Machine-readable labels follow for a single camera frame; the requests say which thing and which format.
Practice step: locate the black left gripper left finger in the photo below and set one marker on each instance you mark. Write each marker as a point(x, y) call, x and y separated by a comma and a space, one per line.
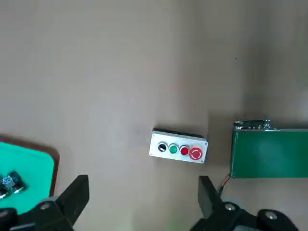
point(72, 199)

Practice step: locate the grey push-button control box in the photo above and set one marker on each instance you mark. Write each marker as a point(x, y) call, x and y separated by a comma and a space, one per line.
point(178, 149)

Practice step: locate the green plastic tray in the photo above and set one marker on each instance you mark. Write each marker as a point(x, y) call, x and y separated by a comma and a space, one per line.
point(29, 168)

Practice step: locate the green belt conveyor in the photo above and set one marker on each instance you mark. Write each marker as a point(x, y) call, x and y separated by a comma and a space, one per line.
point(269, 154)

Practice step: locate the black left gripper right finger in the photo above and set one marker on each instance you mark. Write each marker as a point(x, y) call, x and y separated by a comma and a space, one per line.
point(211, 207)

